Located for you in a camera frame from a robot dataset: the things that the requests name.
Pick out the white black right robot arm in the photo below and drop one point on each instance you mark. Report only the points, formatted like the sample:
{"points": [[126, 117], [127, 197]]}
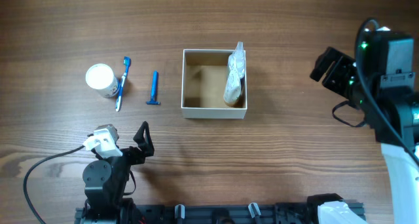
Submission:
{"points": [[385, 93]]}

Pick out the open cardboard box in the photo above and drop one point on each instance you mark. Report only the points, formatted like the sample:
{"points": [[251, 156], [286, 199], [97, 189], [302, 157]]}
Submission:
{"points": [[204, 76]]}

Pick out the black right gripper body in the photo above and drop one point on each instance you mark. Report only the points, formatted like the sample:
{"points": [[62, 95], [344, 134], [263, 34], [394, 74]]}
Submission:
{"points": [[341, 76]]}

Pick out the white cylindrical cup container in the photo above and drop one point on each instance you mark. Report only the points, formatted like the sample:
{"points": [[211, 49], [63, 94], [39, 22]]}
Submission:
{"points": [[101, 78]]}

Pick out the white printed tube bottle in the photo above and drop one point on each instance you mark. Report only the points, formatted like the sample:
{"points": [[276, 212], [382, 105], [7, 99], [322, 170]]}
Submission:
{"points": [[233, 88]]}

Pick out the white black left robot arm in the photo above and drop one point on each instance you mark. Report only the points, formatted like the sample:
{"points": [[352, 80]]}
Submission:
{"points": [[106, 178]]}

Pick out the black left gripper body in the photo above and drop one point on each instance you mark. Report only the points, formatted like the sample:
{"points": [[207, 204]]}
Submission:
{"points": [[133, 156]]}

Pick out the blue white toothbrush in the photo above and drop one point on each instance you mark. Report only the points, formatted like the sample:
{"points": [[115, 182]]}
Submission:
{"points": [[127, 62]]}

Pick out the blue disposable razor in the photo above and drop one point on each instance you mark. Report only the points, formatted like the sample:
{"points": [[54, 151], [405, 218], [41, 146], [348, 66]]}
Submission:
{"points": [[154, 88]]}

